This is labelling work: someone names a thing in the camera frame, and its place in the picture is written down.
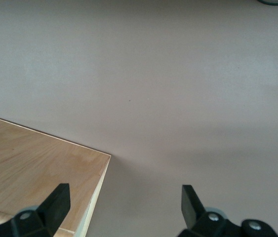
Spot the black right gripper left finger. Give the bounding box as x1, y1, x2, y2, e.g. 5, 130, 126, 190
0, 183, 71, 237

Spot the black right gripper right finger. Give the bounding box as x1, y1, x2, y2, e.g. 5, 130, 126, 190
177, 184, 278, 237

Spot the wooden drawer cabinet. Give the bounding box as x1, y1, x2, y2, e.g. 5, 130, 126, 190
0, 118, 112, 237

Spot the black looped cable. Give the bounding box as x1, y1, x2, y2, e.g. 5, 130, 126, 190
256, 0, 278, 6

